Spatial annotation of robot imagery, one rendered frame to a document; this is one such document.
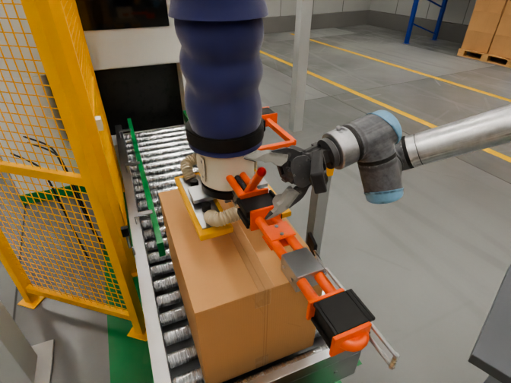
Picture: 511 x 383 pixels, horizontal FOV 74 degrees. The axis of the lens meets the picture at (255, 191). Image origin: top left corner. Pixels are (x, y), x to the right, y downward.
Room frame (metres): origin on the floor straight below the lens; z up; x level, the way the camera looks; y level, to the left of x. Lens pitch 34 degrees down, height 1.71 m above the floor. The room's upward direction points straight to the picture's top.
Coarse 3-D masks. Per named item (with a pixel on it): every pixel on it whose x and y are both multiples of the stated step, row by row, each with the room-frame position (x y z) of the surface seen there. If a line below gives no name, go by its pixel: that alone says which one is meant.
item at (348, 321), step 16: (320, 304) 0.37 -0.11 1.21; (336, 304) 0.37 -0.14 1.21; (352, 304) 0.37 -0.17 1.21; (320, 320) 0.36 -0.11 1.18; (336, 320) 0.34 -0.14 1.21; (352, 320) 0.34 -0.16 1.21; (368, 320) 0.34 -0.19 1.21; (336, 336) 0.31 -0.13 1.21; (352, 336) 0.32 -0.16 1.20; (336, 352) 0.31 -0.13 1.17
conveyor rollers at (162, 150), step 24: (144, 144) 2.34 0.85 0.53; (168, 144) 2.33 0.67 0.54; (144, 168) 1.99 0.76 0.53; (168, 168) 1.97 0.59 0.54; (144, 216) 1.47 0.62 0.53; (168, 264) 1.09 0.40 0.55; (168, 288) 0.98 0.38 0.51; (168, 312) 0.83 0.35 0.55; (168, 336) 0.73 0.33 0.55; (168, 360) 0.65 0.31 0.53; (288, 360) 0.64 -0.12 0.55
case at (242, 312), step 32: (160, 192) 1.10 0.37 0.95; (192, 224) 0.90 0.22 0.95; (192, 256) 0.75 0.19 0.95; (224, 256) 0.75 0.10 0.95; (256, 256) 0.75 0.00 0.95; (192, 288) 0.62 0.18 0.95; (224, 288) 0.62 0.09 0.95; (256, 288) 0.62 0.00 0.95; (288, 288) 0.64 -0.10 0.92; (320, 288) 0.69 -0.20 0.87; (192, 320) 0.61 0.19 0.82; (224, 320) 0.57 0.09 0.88; (256, 320) 0.61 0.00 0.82; (288, 320) 0.65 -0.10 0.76; (224, 352) 0.57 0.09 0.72; (256, 352) 0.61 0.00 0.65; (288, 352) 0.65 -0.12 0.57
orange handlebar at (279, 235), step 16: (272, 128) 1.18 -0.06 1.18; (272, 144) 1.02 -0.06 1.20; (288, 144) 1.03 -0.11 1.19; (240, 176) 0.83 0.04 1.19; (240, 192) 0.74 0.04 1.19; (256, 224) 0.62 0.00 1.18; (288, 224) 0.60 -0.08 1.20; (272, 240) 0.55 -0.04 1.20; (288, 240) 0.56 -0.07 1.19; (320, 272) 0.46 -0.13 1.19; (304, 288) 0.42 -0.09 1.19; (368, 336) 0.33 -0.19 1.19
